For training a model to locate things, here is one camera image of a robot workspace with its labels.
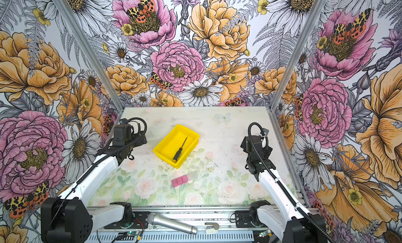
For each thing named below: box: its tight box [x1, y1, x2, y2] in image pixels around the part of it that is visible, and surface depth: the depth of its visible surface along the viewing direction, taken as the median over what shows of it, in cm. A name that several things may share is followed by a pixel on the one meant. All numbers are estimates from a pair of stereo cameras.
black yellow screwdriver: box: [172, 136, 188, 162], surface depth 96 cm
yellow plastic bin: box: [152, 124, 200, 170], surface depth 101 cm
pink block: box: [171, 174, 188, 188], surface depth 87 cm
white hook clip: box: [204, 222, 220, 235], surface depth 73 cm
